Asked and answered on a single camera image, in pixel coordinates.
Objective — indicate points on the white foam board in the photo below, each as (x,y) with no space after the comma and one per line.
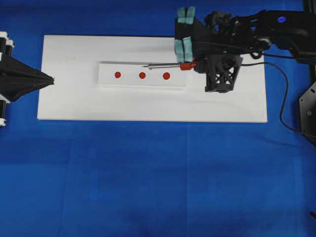
(73,62)

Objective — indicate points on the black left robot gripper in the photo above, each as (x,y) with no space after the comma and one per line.
(16,78)

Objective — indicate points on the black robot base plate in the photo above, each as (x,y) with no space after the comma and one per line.
(307,108)

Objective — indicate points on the clear acrylic plate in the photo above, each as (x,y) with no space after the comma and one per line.
(130,76)

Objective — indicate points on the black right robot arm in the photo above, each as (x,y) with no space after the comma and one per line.
(293,31)

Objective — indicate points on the soldering iron with red collar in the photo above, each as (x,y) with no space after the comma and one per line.
(182,66)

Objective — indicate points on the middle red dot mark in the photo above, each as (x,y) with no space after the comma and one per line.
(142,75)

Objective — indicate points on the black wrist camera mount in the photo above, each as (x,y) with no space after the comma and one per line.
(221,71)

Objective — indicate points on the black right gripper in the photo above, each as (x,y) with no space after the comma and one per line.
(220,33)

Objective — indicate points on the blue table cloth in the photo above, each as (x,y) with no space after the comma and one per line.
(161,179)

